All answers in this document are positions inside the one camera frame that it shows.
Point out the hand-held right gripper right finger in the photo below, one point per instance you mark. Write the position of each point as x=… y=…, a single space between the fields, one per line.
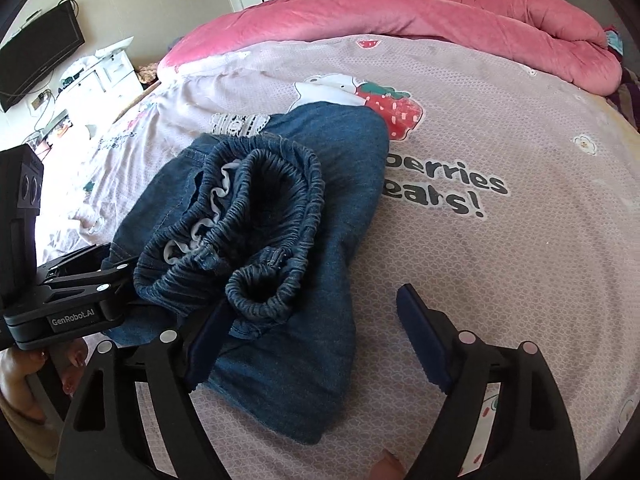
x=425 y=340

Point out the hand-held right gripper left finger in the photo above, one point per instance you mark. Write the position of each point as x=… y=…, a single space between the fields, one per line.
x=207 y=345

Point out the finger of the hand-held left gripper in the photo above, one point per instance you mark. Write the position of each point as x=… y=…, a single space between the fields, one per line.
x=75 y=259
x=117 y=280

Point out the blue denim pants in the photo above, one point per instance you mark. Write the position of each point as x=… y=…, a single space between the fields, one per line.
x=340 y=185

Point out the person's left hand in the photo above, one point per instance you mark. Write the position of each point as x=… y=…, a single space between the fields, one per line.
x=20 y=375

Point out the person's right hand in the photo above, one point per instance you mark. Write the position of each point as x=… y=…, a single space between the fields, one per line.
x=387 y=466

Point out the pink strawberry printed bedsheet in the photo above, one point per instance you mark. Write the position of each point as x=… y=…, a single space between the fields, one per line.
x=500 y=285

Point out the white drawer cabinet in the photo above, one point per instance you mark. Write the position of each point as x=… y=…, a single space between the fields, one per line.
x=110 y=70

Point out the purple patterned cloth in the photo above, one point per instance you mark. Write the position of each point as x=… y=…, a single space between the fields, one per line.
x=627 y=90

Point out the pink quilt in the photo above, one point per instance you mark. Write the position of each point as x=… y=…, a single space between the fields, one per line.
x=400 y=15

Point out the wall socket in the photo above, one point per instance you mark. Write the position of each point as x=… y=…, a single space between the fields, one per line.
x=41 y=100

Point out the black wall television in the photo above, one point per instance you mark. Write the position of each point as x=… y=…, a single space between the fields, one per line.
x=40 y=55

